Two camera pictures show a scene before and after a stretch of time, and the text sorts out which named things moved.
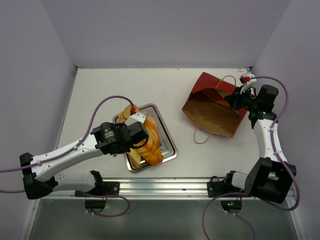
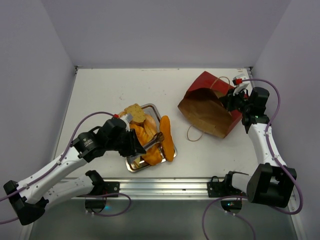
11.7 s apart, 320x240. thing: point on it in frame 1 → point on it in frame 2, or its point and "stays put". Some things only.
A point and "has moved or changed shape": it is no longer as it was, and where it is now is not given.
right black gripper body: [236, 98] stays put
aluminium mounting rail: [147, 188] stays put
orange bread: [223, 102] has moved or changed shape
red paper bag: [207, 107] stays put
